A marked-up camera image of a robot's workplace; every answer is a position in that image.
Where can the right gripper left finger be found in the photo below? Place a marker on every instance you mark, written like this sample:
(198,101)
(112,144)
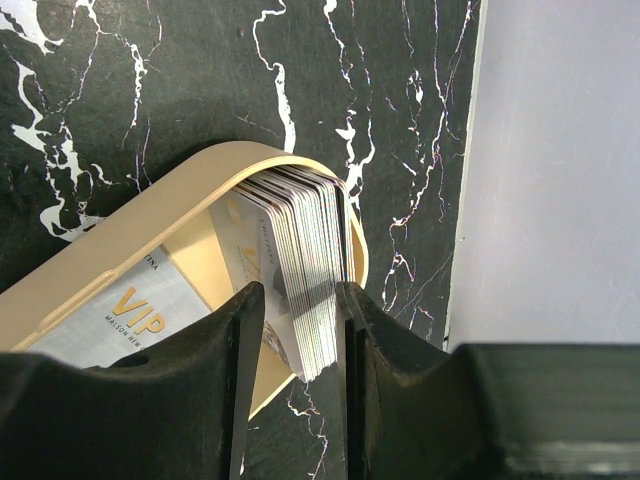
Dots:
(176,410)

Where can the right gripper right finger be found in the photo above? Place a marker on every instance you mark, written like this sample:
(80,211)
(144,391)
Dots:
(484,410)

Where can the stack of cards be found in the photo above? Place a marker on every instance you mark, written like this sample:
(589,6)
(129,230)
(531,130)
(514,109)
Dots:
(288,228)

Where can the white blue patterned card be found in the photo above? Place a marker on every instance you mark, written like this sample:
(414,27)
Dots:
(145,305)

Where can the beige card tray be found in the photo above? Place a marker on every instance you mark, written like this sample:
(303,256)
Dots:
(173,215)

